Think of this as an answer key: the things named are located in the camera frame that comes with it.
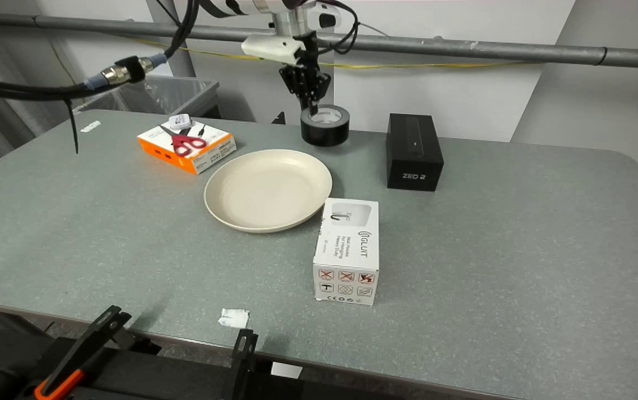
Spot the white product box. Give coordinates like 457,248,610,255
313,199,380,304

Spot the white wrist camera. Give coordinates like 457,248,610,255
241,35,306,65

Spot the orange scissors package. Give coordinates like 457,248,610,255
139,120,238,175

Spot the cream round plate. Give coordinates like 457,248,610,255
202,150,334,234

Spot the black rectangular box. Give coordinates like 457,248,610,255
387,114,444,192

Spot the black table clamp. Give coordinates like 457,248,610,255
227,329,259,400

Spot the black robot cable hose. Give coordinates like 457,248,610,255
0,0,202,102

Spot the orange black clamp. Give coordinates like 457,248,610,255
34,304,129,400

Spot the grey metal rail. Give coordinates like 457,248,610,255
0,13,638,69

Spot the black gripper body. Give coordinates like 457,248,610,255
281,65,332,99

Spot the black tape roll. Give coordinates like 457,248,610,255
301,104,349,147

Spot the white paper scrap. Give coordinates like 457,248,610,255
218,310,249,329

